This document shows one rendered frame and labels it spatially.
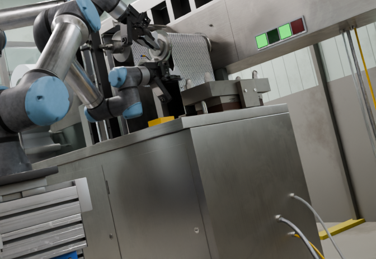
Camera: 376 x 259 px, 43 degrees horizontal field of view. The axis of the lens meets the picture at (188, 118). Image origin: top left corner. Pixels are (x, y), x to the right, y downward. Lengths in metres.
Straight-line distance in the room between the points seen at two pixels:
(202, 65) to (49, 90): 1.04
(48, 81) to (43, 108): 0.07
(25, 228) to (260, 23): 1.33
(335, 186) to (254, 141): 2.21
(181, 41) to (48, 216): 1.07
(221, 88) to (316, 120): 2.21
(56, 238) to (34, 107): 0.34
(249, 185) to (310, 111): 2.30
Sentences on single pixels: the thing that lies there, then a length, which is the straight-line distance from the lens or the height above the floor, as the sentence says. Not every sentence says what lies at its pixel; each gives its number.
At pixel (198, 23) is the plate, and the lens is 2.36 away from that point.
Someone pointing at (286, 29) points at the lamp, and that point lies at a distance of 2.06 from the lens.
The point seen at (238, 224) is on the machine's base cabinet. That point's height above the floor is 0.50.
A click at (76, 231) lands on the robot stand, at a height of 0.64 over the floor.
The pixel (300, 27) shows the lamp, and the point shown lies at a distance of 2.02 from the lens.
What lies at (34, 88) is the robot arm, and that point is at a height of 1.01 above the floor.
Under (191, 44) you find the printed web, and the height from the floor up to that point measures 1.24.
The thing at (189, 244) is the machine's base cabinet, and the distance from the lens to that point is 1.71.
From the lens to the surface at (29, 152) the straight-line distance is 2.72.
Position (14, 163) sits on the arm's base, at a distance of 1.28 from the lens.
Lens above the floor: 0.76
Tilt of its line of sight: 5 degrees up
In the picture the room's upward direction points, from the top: 13 degrees counter-clockwise
